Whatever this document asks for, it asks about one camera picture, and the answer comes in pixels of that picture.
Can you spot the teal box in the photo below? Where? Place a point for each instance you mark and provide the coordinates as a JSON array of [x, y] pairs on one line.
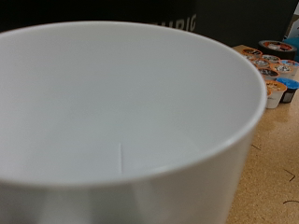
[[292, 46]]

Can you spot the black Keurig coffee machine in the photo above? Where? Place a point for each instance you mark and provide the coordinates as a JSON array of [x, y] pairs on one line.
[[233, 21]]

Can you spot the white coffee pod blue lid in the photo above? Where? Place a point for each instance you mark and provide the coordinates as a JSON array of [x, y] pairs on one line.
[[291, 63]]

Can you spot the dark coffee pod blue lid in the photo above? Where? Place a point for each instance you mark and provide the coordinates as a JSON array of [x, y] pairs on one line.
[[289, 90]]

